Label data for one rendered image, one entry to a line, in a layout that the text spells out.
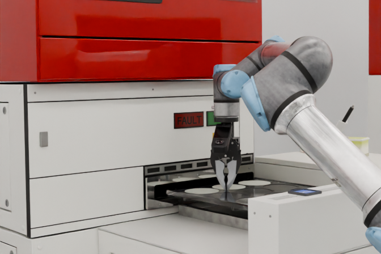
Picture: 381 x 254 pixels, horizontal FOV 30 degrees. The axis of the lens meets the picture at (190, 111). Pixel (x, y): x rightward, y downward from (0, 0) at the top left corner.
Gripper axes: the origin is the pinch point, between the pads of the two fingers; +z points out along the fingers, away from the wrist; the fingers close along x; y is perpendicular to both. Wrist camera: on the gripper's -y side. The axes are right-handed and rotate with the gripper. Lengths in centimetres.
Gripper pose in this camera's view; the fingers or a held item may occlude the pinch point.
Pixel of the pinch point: (225, 186)
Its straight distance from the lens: 208.0
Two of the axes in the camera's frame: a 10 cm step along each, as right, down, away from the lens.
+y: 1.5, -0.5, 9.9
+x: -9.9, 0.0, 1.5
